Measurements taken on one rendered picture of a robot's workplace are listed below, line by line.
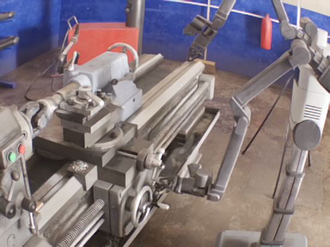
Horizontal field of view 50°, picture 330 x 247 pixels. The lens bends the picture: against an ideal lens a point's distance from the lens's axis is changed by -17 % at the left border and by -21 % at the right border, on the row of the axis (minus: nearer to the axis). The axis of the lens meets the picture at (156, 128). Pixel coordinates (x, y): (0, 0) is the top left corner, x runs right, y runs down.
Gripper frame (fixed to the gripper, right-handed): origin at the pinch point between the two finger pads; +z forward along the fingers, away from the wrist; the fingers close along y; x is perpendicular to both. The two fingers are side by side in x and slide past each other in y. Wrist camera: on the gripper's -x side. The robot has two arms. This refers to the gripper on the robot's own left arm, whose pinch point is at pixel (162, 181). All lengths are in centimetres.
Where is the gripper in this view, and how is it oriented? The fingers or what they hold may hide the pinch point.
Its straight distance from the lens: 182.1
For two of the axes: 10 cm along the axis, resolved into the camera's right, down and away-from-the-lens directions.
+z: -9.3, -2.1, 3.1
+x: -2.9, 9.3, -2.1
